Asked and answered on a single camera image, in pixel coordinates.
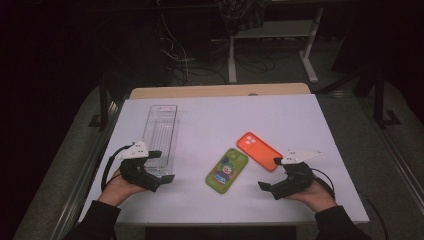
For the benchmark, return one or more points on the black metal stand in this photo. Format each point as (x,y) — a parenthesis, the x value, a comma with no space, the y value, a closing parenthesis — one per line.
(103,106)
(379,100)

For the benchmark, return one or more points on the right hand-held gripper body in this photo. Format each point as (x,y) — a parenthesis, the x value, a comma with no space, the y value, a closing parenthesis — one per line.
(295,180)

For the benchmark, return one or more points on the metal rail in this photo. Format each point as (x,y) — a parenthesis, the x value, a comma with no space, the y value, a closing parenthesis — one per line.
(86,173)
(400,166)

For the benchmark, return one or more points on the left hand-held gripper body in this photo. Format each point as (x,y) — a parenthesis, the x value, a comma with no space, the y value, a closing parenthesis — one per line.
(136,175)

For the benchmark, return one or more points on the white desk frame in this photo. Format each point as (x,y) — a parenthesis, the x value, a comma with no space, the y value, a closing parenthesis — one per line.
(232,60)

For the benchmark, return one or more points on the orange phone case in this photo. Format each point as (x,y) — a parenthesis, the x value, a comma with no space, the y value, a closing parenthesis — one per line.
(258,150)

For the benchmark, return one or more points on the person's right hand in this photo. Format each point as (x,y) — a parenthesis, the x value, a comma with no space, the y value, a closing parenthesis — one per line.
(316,198)

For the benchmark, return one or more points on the clear plastic container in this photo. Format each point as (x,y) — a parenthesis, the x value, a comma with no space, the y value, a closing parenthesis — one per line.
(163,133)

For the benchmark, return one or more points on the person's left hand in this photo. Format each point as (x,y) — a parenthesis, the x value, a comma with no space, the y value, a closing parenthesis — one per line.
(116,191)

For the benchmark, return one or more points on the dark plaid cloth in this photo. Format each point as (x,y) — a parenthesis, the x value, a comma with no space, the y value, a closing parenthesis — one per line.
(243,16)

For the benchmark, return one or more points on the green cartoon phone case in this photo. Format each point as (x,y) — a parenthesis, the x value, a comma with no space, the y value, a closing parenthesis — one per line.
(226,170)

